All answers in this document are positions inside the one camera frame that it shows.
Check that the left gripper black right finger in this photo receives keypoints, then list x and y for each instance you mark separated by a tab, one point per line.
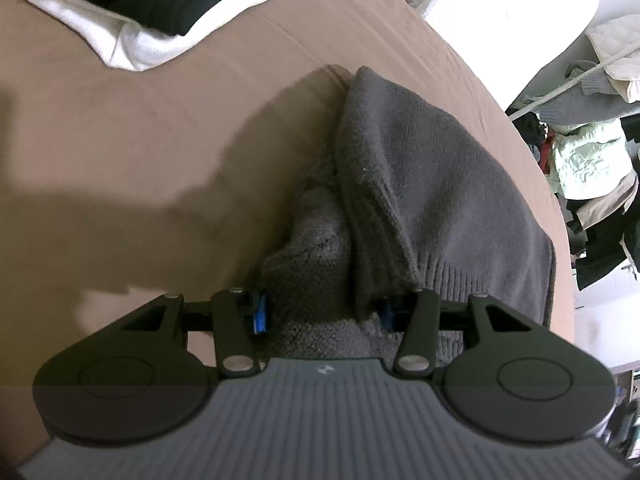
497	370

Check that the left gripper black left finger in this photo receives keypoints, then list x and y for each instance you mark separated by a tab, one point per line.
152	370

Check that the dark grey knit sweater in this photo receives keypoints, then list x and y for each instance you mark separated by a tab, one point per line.
405	199

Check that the brown bed sheet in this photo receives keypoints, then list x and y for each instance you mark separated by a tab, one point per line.
119	186

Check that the pale green hanging garment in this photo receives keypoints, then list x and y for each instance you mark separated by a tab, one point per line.
589	162

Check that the white quilted hanging garment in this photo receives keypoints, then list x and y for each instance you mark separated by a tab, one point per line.
616	43

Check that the white cloth draped chair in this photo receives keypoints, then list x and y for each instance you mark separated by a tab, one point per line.
506	42

